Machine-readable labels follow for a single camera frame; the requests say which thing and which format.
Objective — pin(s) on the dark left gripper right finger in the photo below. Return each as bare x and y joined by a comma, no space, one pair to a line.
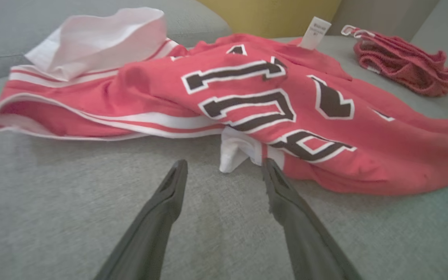
305,241

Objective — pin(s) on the grey sofa seat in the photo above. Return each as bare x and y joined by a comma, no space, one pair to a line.
53,202

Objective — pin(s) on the red Bulls shorts white stripe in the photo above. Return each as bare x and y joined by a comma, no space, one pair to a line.
403,66

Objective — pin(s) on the yellow cushion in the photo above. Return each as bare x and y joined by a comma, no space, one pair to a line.
270,15

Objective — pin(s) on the red Bulls jersey white trim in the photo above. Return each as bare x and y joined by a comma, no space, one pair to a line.
161,77

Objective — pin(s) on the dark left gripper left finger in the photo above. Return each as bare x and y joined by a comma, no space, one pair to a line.
150,233

